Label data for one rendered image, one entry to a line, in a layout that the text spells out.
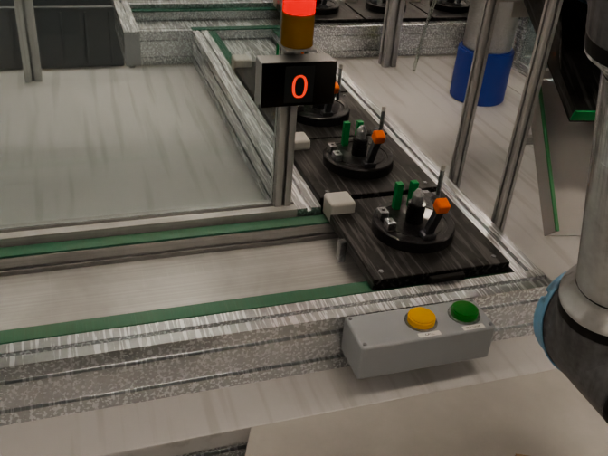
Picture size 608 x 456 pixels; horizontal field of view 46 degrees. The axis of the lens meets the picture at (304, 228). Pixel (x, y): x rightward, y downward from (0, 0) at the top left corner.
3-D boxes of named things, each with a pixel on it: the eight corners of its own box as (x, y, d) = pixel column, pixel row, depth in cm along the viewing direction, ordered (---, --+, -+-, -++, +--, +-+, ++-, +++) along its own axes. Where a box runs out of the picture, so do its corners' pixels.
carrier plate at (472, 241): (508, 271, 116) (510, 261, 115) (372, 290, 109) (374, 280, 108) (441, 199, 135) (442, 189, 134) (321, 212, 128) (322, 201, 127)
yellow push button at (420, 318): (438, 332, 102) (441, 321, 101) (413, 337, 101) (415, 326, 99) (426, 315, 105) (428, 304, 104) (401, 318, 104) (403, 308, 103)
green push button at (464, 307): (481, 325, 104) (484, 315, 103) (457, 329, 103) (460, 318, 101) (468, 308, 107) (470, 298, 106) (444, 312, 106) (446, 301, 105)
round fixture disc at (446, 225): (468, 248, 118) (470, 238, 117) (391, 258, 114) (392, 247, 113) (430, 205, 129) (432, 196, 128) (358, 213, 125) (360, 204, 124)
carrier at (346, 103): (386, 141, 156) (394, 87, 150) (281, 148, 149) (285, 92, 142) (347, 99, 175) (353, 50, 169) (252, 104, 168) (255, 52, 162)
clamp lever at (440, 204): (436, 235, 115) (451, 206, 109) (424, 237, 115) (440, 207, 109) (428, 218, 117) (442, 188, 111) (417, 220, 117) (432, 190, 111)
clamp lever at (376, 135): (375, 165, 136) (386, 137, 130) (365, 165, 135) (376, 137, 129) (370, 150, 138) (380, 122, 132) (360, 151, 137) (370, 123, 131)
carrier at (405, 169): (437, 195, 137) (449, 136, 130) (318, 207, 130) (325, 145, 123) (387, 141, 156) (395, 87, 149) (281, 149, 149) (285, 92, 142)
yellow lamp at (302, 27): (317, 49, 109) (319, 16, 106) (285, 50, 107) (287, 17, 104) (307, 38, 112) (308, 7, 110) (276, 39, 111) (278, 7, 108)
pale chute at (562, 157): (615, 235, 121) (631, 230, 117) (543, 236, 119) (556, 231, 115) (593, 82, 128) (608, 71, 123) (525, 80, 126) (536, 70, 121)
